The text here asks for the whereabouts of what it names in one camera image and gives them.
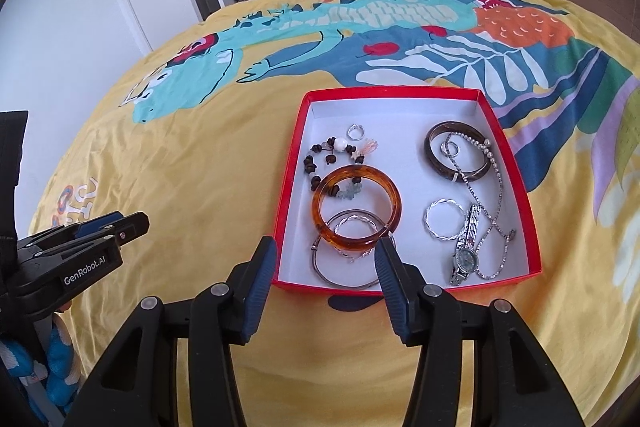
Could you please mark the red jewelry box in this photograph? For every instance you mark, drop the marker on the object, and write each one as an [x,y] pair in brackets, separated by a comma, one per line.
[400,117]

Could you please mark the thin silver bangle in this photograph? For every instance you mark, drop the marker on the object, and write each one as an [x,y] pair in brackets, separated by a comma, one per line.
[325,279]

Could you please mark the amber bangle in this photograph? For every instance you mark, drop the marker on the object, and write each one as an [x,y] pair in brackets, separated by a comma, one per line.
[320,207]

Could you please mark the yellow printed blanket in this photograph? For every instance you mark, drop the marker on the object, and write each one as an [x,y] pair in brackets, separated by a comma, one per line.
[175,147]

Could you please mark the silver wristwatch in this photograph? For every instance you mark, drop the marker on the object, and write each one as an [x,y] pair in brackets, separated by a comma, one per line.
[464,259]

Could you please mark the person's left hand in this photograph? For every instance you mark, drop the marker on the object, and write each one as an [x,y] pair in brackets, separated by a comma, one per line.
[55,367]

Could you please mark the silver twisted bangle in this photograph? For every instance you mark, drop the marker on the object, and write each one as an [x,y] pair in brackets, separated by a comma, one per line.
[426,222]
[357,219]

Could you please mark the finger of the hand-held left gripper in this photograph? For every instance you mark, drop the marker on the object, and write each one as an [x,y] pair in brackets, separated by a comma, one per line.
[100,219]
[132,224]

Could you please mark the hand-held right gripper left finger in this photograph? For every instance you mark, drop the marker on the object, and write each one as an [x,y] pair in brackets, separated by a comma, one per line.
[260,287]

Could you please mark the dark brown bangle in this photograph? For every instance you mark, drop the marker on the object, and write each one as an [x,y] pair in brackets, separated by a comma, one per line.
[430,152]

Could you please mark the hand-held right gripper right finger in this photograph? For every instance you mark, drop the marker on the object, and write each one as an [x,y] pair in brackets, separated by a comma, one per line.
[392,297]

